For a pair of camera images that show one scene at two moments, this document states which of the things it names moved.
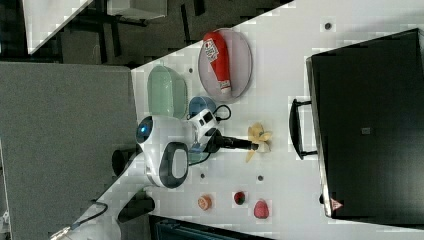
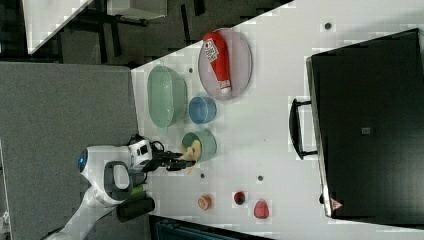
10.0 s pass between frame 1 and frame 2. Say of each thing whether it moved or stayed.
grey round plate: stayed
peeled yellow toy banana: moved
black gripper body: moved
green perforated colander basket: stayed
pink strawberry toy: stayed
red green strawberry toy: stayed
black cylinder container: stayed
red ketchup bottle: stayed
